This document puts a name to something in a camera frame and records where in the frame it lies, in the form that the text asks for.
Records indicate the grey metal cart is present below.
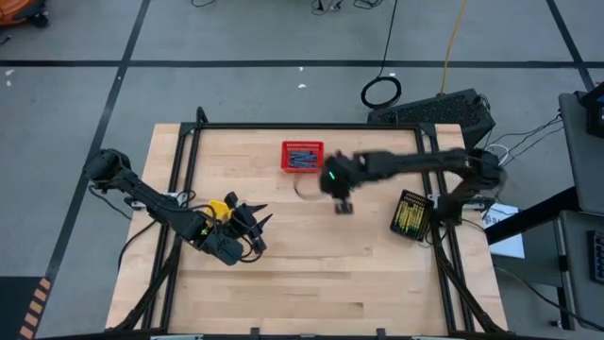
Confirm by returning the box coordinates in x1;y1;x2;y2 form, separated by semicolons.
554;91;604;332

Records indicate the black plastic basket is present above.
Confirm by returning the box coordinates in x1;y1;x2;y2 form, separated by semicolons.
389;189;435;243

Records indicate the white paper sheet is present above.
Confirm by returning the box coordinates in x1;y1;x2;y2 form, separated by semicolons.
479;201;527;260

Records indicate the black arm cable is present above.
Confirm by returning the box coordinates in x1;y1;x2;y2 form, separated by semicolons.
116;219;164;271

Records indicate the black orange striped mat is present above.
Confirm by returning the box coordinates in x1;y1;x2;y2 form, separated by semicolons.
0;276;54;340

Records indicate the orange wheeled cart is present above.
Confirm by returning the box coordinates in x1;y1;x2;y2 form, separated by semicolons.
0;0;51;28

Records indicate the yellow plastic basket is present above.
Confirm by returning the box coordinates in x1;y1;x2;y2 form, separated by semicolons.
206;199;233;224

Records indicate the black device box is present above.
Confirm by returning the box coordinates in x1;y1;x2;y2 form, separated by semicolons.
579;80;604;140

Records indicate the red plastic basket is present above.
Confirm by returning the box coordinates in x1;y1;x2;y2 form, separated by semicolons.
280;140;327;175

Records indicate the black floor cable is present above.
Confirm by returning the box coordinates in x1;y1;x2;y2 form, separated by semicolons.
493;264;604;332

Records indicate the black aluminium table frame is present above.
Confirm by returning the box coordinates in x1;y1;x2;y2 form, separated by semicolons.
109;106;507;339

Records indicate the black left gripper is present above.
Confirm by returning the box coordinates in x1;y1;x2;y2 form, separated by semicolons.
225;191;275;254

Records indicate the black coiled cable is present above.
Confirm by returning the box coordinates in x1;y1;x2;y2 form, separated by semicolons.
360;0;403;111

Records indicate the black cable cluster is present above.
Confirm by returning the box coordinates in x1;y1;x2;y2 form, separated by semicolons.
310;0;384;13

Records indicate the yellow floor cable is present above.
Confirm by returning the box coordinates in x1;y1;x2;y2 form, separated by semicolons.
439;0;470;94

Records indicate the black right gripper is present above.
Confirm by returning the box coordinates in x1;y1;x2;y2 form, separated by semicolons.
319;151;365;215

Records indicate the black computer case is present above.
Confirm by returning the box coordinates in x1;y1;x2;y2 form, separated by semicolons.
366;88;496;153

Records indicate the black stand beam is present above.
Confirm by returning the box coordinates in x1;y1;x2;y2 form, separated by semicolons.
484;186;582;246

